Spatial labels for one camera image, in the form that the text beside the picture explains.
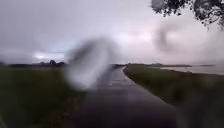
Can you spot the wet grey asphalt path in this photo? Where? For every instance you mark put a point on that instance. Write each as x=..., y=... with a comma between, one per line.
x=128, y=103

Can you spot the distant row of trees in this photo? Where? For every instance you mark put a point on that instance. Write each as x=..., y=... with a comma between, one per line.
x=50, y=63

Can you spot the grass verge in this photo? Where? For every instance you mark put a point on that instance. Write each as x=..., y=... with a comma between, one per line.
x=173, y=83

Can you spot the grass field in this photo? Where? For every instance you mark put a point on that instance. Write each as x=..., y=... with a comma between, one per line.
x=30, y=93

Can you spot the pale water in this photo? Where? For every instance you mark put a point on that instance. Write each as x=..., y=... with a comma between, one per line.
x=200, y=69

